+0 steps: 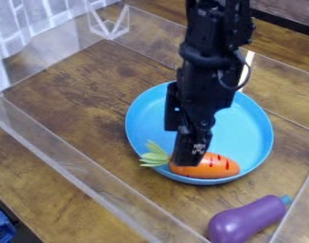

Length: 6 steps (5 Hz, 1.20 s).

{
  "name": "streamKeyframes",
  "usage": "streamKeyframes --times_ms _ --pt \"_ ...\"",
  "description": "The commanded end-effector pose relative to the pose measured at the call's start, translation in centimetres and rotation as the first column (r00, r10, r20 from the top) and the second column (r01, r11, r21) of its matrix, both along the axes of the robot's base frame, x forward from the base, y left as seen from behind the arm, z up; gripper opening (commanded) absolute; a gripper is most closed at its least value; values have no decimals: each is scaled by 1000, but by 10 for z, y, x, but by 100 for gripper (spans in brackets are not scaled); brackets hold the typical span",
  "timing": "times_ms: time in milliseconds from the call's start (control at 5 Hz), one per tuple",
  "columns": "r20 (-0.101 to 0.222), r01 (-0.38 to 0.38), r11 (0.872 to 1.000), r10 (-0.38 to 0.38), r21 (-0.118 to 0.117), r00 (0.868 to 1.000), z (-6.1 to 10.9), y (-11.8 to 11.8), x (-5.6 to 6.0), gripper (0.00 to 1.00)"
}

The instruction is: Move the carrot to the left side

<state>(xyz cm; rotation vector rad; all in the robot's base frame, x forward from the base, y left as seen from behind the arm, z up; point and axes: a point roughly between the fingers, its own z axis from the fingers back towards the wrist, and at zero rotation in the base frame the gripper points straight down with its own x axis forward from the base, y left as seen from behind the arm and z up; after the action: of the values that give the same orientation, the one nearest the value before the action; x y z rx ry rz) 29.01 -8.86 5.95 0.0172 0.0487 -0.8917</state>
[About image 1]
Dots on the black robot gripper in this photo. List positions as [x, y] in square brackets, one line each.
[203, 90]

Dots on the orange toy carrot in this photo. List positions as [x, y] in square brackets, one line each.
[214, 166]

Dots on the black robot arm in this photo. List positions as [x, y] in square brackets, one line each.
[219, 27]

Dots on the blue plastic plate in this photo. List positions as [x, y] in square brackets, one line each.
[242, 133]

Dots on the purple toy eggplant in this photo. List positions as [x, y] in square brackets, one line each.
[234, 225]

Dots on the white grid curtain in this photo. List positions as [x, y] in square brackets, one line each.
[25, 18]

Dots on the blue object at corner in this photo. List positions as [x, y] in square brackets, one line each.
[6, 229]

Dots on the clear acrylic enclosure wall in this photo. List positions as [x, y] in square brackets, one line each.
[70, 180]

